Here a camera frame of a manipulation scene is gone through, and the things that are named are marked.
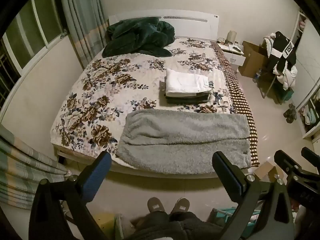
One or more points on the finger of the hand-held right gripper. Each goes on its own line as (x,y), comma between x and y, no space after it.
(311,155)
(285,161)

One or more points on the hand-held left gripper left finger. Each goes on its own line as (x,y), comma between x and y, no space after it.
(98,172)

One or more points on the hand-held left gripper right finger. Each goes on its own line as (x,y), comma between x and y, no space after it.
(226,177)

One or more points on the grey fluffy blanket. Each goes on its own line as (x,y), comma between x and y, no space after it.
(185,135)

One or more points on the folded dark pants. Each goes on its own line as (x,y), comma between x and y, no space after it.
(185,100)

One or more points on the small cardboard box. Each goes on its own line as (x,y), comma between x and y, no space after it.
(265,170)

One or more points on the teal plastic item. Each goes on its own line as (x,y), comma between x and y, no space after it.
(225,217)

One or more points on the dark floor slipper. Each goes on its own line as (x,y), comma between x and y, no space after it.
(292,108)
(289,117)

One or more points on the yellow box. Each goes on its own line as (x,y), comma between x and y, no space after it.
(105,226)

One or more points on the person's right slipper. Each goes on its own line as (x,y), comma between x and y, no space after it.
(180,205)

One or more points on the person's slipper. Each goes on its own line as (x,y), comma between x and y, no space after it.
(180,205)
(156,205)

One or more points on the person's left slipper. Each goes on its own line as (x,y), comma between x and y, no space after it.
(156,205)

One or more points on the white wardrobe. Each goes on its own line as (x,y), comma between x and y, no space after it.
(308,85)

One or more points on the brown checked bed sheet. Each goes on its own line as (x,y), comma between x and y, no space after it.
(241,105)

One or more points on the person's legs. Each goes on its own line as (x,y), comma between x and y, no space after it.
(175,227)

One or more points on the striped green curtain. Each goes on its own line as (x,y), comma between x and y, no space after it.
(25,165)
(82,17)

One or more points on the white padded jacket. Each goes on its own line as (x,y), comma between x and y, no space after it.
(286,78)

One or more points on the chair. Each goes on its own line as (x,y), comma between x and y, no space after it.
(268,80)

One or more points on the floral printed blanket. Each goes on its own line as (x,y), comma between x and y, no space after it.
(112,90)

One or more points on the folded white towel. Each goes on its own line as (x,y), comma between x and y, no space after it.
(185,81)

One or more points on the black and white jacket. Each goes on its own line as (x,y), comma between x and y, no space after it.
(282,46)

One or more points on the white nightstand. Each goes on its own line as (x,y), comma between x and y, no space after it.
(233,56)

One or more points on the beige table lamp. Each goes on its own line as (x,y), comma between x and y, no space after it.
(231,37)

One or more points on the dark green duvet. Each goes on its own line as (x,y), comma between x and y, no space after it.
(140,36)

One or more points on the white headboard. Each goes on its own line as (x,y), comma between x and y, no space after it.
(195,26)

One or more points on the metal drying rack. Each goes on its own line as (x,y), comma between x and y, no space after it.
(30,30)

